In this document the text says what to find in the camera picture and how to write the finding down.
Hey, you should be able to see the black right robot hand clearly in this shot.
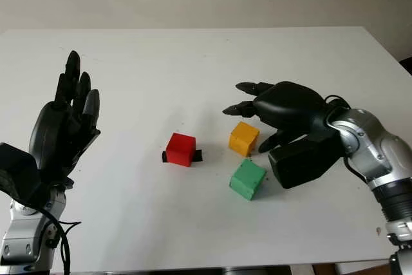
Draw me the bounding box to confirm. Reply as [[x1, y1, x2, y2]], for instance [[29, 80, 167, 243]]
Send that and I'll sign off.
[[222, 81, 336, 154]]

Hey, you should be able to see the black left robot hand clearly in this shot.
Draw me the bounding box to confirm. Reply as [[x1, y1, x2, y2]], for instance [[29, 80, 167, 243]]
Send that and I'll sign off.
[[28, 50, 101, 189]]

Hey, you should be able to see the yellow cube block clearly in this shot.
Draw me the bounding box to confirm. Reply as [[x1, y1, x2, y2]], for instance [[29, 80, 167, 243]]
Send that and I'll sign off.
[[229, 122, 260, 158]]

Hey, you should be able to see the green cube block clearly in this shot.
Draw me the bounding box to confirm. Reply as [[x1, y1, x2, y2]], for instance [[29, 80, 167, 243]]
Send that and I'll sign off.
[[229, 158, 267, 202]]

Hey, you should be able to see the red cube block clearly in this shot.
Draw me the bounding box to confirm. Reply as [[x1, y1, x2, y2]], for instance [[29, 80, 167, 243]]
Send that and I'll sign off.
[[165, 132, 196, 168]]

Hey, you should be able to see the black tape strip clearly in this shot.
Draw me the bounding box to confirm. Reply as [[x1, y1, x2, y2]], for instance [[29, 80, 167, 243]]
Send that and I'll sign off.
[[162, 149, 203, 164]]

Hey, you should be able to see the dark object beside table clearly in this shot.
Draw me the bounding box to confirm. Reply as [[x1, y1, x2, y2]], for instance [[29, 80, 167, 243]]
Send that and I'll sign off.
[[398, 57, 412, 76]]

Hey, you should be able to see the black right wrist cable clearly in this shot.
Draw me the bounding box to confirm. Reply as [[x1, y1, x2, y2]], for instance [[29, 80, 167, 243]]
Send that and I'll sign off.
[[324, 94, 352, 111]]

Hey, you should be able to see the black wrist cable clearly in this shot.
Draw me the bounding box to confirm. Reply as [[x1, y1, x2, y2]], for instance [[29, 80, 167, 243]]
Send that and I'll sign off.
[[32, 204, 82, 275], [324, 94, 352, 111]]

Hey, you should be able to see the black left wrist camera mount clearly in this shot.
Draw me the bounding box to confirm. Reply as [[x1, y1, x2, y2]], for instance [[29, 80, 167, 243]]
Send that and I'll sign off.
[[0, 142, 43, 207]]

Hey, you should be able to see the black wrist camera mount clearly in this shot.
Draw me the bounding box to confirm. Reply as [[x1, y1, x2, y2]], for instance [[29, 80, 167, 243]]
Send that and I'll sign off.
[[0, 142, 43, 207], [268, 138, 346, 189]]

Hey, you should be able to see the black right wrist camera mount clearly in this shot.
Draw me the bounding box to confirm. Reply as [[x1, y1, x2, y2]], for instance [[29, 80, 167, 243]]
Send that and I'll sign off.
[[268, 138, 346, 189]]

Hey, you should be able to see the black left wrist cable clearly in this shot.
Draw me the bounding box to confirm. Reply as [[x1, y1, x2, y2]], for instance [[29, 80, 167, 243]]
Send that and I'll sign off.
[[32, 204, 82, 275]]

